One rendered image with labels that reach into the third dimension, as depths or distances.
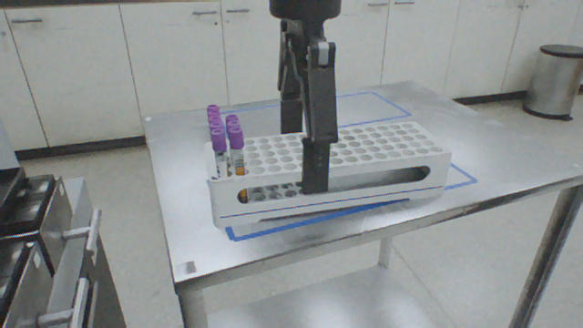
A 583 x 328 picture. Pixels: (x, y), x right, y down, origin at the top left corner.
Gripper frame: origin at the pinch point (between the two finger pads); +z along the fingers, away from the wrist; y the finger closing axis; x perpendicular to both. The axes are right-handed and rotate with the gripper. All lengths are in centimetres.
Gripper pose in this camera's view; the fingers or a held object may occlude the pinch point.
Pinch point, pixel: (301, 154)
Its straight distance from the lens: 50.8
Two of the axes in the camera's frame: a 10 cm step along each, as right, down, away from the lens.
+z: 0.0, 8.7, 4.9
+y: -2.4, -4.8, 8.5
